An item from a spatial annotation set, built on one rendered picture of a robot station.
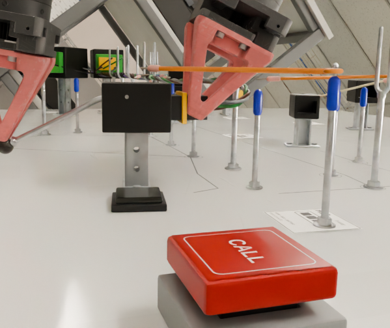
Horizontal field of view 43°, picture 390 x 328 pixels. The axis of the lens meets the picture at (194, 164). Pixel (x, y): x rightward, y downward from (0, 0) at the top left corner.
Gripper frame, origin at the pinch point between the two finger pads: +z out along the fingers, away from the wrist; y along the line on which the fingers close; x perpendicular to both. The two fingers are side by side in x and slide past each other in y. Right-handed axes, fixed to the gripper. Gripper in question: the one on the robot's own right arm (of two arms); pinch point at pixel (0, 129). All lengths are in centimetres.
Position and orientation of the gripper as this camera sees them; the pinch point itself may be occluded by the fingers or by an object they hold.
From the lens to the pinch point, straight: 44.0
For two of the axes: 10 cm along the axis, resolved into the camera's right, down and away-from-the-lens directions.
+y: -1.3, -1.8, 9.7
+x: -9.8, -1.4, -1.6
